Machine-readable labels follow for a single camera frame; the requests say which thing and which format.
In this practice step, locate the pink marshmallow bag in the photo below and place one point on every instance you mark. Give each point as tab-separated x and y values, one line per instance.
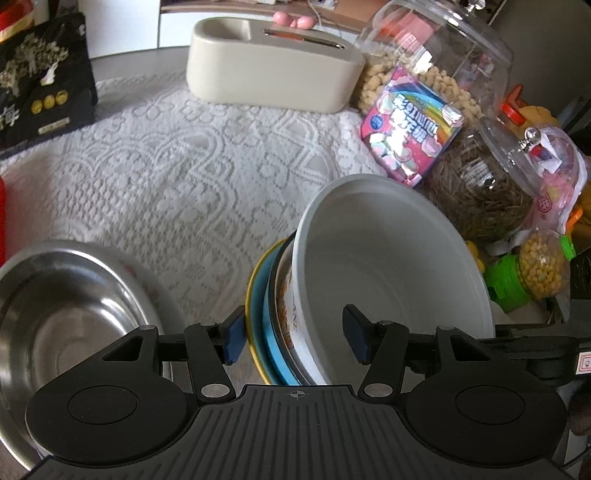
408	127

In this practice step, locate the yellow toy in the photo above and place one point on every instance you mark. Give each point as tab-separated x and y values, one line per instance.
536	116

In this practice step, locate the clear jar dark contents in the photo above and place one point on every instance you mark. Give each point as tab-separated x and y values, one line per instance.
484	182

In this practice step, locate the pink earmuffs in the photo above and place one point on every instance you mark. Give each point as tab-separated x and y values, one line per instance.
286	20

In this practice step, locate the red-cap bottle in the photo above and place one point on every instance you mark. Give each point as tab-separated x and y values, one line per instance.
512	104

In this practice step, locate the blue enamel bowl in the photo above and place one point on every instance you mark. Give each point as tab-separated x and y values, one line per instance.
282	367

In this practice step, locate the stainless steel bowl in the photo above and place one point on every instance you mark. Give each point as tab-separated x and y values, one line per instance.
61	302

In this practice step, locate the black snack bag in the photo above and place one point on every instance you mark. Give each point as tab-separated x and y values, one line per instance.
47	84

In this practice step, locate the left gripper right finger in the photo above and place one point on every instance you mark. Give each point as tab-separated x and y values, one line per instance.
380	346

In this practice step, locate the red round container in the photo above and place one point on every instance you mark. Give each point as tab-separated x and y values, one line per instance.
13	12

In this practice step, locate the white lace tablecloth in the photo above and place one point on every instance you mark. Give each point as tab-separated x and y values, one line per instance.
196	192

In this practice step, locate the large clear snack jar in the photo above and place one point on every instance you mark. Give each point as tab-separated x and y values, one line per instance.
445	46

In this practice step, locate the white gold-rimmed bowl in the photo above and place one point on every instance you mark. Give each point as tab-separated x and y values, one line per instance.
254	299

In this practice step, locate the pink candy bag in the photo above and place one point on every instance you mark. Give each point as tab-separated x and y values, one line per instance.
562	169

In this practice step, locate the beige tissue box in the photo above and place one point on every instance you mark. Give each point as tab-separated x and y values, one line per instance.
254	62

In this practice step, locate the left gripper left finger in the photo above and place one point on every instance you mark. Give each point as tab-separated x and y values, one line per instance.
209	349

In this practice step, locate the green-lid corn snack jar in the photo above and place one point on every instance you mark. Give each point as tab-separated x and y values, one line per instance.
538	271

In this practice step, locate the white paper bucket bowl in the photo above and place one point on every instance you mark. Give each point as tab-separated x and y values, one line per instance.
374	243

